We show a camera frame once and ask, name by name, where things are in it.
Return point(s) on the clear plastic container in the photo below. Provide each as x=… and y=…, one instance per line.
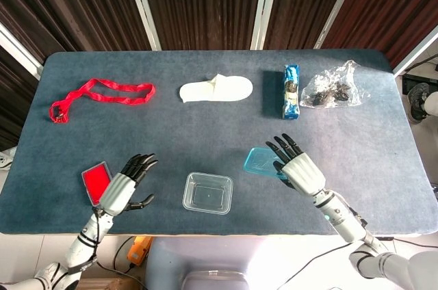
x=207, y=194

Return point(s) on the white disposable slipper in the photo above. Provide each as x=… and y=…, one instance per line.
x=232, y=90

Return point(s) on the dark grey sneaker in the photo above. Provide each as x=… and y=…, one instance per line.
x=417, y=102

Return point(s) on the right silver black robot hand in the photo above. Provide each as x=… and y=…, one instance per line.
x=302, y=173

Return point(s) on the blue grey table cloth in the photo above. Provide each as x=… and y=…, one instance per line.
x=205, y=126

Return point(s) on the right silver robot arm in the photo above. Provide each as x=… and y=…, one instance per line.
x=342, y=218

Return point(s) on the clear container with teal lid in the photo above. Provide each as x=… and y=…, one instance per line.
x=256, y=163

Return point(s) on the blue cookie package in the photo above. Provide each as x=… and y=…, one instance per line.
x=291, y=98

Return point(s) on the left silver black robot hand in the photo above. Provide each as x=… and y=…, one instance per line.
x=118, y=191

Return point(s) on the clear plastic bag dark contents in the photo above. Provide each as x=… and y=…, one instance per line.
x=328, y=91

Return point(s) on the dark brown pleated curtain panel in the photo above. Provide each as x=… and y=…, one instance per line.
x=301, y=2
x=390, y=2
x=75, y=2
x=205, y=2

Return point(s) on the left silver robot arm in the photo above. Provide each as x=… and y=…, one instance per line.
x=85, y=238

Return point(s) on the pale robot base body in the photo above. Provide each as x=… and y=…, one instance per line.
x=205, y=259

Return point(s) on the yellow orange device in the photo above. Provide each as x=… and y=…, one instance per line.
x=138, y=250

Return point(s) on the white partition frame post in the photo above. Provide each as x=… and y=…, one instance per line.
x=20, y=47
x=142, y=6
x=337, y=6
x=415, y=50
x=265, y=6

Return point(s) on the red card in clear holder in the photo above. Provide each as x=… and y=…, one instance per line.
x=96, y=180

